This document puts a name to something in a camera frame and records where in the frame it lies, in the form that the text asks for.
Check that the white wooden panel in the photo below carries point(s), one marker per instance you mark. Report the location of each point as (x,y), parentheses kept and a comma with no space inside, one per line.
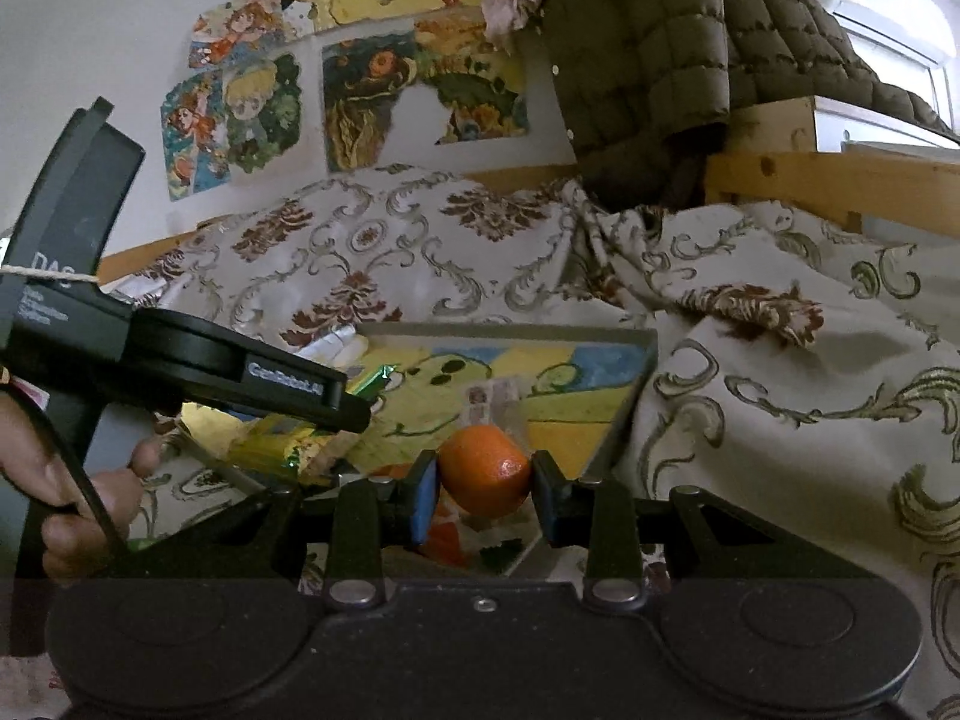
(885,124)

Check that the grey tray with cartoon painting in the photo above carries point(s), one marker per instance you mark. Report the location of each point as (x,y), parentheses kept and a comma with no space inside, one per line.
(585,390)

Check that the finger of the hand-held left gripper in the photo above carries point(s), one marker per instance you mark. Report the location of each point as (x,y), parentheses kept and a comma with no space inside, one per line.
(300,390)

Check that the orange-haired character wall poster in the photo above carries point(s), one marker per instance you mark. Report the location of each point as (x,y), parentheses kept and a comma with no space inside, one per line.
(236,22)

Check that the yellow green snack packet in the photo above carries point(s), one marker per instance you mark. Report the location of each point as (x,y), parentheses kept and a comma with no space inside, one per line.
(277,451)

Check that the orange mandarin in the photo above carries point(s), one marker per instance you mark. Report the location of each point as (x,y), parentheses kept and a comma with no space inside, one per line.
(484,474)

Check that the white paper wrapper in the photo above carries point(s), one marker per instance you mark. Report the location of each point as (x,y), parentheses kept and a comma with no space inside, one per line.
(330,346)

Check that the long clear snack packet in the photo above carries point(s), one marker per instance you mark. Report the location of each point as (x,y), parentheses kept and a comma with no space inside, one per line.
(491,399)

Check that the blond character wall poster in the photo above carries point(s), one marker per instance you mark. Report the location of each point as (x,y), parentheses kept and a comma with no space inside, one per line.
(240,120)

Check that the person's left hand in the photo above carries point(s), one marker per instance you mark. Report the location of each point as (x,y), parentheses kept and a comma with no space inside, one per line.
(75,540)

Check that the olive quilted jacket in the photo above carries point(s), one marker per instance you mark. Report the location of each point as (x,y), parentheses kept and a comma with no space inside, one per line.
(660,52)

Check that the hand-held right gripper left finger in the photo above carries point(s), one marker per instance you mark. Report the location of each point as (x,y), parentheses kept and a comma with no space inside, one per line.
(424,499)

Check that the brown yellow painting poster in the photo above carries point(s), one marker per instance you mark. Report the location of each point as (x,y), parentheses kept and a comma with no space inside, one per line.
(375,90)

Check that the floral satin blanket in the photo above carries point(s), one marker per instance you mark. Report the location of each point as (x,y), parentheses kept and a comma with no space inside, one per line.
(787,390)

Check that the wooden bed frame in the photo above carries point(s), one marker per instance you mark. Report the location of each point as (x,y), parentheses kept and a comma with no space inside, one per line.
(787,178)

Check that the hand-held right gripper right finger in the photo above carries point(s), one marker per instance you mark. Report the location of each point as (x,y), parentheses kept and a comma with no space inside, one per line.
(544,499)

